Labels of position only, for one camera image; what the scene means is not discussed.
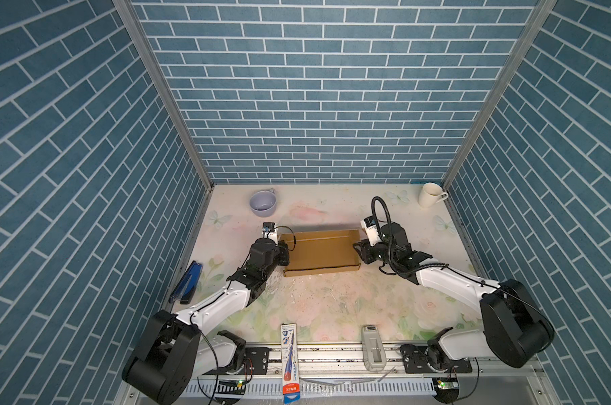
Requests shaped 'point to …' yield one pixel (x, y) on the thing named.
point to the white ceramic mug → (431, 193)
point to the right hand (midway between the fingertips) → (359, 244)
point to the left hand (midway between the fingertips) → (291, 243)
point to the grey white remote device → (374, 353)
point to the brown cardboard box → (322, 251)
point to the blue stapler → (185, 289)
